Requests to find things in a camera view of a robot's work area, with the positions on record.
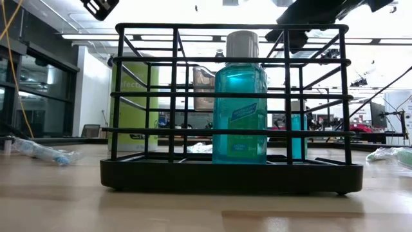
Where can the blue white toothbrush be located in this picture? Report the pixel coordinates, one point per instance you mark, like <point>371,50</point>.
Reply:
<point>199,148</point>
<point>42,151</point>

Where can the green white toothbrush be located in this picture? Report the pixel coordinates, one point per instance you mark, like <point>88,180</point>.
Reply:
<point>405,158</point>
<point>380,154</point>

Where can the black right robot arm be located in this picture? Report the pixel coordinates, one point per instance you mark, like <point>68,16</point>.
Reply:
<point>380,3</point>

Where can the gray ceiling vent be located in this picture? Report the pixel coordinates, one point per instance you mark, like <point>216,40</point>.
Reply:
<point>230,2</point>

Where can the white printed sign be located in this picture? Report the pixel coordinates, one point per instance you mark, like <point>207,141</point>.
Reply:
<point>359,112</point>

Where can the green wipes canister white lid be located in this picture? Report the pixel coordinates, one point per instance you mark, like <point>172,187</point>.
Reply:
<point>133,120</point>

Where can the white board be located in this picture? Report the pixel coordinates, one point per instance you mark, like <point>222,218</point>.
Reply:
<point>394,100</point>

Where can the black computer monitor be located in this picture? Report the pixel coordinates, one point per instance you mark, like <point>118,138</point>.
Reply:
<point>378,116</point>

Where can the gray office chair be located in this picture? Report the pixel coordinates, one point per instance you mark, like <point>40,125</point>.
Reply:
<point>90,131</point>

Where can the red object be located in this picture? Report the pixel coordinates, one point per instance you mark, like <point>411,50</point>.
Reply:
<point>362,129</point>

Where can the black framed glass wall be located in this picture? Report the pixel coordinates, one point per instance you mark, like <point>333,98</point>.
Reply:
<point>45,96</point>

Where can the small white cylinder post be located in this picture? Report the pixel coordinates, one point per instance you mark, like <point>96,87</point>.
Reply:
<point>7,145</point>

